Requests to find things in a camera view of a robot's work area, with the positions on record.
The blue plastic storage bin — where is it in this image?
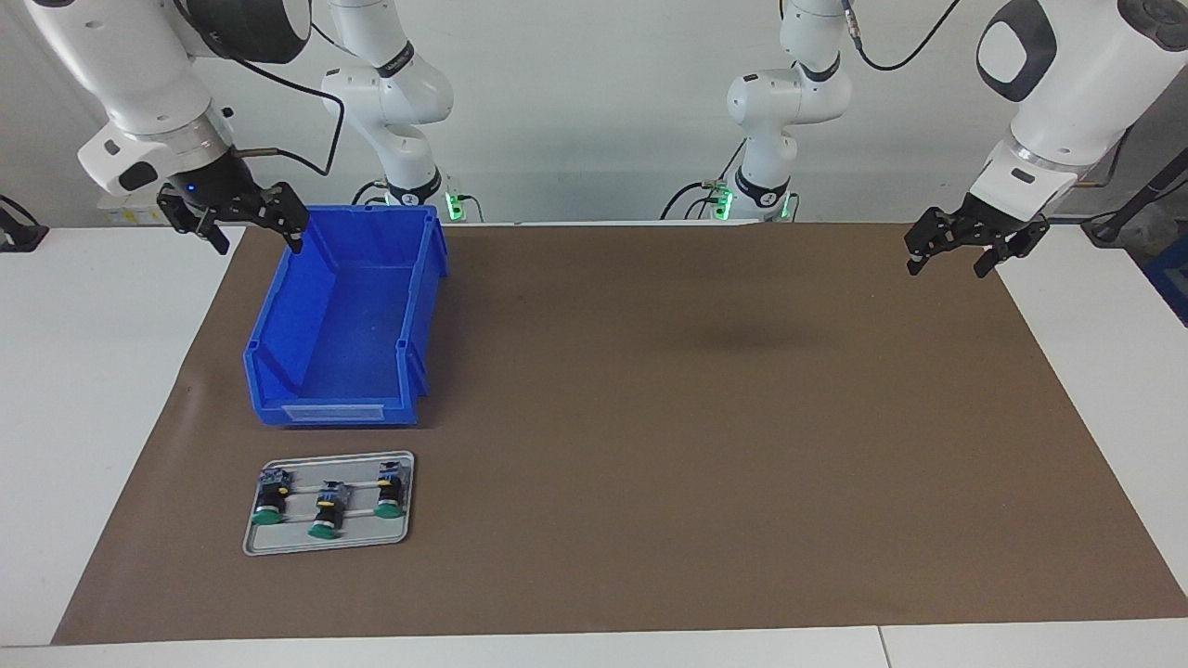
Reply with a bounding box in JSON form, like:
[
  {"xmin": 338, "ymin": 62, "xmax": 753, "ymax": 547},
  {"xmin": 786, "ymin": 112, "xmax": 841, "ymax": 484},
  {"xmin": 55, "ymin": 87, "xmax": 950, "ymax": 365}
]
[{"xmin": 243, "ymin": 204, "xmax": 450, "ymax": 428}]

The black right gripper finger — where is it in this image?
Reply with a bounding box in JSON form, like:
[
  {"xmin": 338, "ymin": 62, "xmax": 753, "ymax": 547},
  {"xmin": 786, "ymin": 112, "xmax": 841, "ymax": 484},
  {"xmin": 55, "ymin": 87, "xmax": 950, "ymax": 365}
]
[
  {"xmin": 156, "ymin": 184, "xmax": 231, "ymax": 255},
  {"xmin": 252, "ymin": 182, "xmax": 311, "ymax": 254}
]

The brown table mat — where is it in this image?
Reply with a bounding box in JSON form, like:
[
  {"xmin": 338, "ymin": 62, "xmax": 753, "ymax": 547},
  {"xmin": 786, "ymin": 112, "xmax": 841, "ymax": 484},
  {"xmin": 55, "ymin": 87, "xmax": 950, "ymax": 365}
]
[{"xmin": 51, "ymin": 221, "xmax": 1188, "ymax": 646}]

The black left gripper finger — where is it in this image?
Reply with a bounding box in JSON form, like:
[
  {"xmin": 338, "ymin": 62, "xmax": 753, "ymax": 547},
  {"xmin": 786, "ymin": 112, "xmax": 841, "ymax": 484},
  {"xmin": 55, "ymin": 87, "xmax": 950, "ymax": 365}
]
[
  {"xmin": 904, "ymin": 207, "xmax": 969, "ymax": 277},
  {"xmin": 973, "ymin": 226, "xmax": 1050, "ymax": 279}
]

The grey metal tray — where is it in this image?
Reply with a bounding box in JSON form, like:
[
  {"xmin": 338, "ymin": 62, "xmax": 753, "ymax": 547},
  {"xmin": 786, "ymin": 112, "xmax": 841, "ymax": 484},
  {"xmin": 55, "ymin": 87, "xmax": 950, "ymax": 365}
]
[{"xmin": 242, "ymin": 451, "xmax": 416, "ymax": 558}]

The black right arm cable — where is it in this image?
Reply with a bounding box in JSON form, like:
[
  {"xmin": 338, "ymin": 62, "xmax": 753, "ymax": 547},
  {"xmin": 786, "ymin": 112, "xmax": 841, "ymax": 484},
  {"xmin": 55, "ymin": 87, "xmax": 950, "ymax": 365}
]
[{"xmin": 186, "ymin": 0, "xmax": 346, "ymax": 177}]

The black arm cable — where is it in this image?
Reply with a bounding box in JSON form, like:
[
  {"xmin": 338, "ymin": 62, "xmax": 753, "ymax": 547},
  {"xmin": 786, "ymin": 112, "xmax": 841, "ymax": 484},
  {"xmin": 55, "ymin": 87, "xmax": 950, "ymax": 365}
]
[
  {"xmin": 840, "ymin": 0, "xmax": 962, "ymax": 72},
  {"xmin": 186, "ymin": 0, "xmax": 346, "ymax": 177}
]

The green push button switch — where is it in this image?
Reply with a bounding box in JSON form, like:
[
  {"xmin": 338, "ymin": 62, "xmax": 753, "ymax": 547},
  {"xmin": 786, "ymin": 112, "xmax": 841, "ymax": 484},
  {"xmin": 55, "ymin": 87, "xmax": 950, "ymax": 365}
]
[
  {"xmin": 374, "ymin": 461, "xmax": 407, "ymax": 519},
  {"xmin": 251, "ymin": 469, "xmax": 293, "ymax": 527},
  {"xmin": 308, "ymin": 481, "xmax": 349, "ymax": 540}
]

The white box with yellow labels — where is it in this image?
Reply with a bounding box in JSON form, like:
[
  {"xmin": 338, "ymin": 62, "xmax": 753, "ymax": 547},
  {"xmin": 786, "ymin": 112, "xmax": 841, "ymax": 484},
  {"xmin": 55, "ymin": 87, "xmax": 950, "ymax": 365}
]
[{"xmin": 97, "ymin": 193, "xmax": 179, "ymax": 226}]

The black stand pole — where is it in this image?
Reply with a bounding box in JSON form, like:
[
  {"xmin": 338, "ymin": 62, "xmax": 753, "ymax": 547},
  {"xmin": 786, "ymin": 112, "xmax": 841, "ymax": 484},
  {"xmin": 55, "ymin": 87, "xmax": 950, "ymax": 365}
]
[{"xmin": 1081, "ymin": 148, "xmax": 1188, "ymax": 247}]

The black left base cable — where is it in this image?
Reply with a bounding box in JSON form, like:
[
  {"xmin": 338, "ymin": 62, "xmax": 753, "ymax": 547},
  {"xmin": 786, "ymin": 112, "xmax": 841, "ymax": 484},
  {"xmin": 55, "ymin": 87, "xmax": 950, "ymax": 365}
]
[{"xmin": 661, "ymin": 139, "xmax": 748, "ymax": 221}]

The black clamp mount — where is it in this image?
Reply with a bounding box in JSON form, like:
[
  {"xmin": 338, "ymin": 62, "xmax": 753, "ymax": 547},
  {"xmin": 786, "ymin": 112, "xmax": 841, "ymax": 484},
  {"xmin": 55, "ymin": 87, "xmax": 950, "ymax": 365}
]
[{"xmin": 0, "ymin": 195, "xmax": 49, "ymax": 253}]

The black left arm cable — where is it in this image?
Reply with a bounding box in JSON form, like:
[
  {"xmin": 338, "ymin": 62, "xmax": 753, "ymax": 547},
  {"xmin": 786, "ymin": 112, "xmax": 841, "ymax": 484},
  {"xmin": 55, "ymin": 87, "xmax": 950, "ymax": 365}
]
[{"xmin": 840, "ymin": 0, "xmax": 962, "ymax": 72}]

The blue crate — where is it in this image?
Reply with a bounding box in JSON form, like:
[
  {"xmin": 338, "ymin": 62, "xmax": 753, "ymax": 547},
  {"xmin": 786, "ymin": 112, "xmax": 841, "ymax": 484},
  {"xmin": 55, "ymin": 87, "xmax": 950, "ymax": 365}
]
[{"xmin": 1143, "ymin": 237, "xmax": 1188, "ymax": 326}]

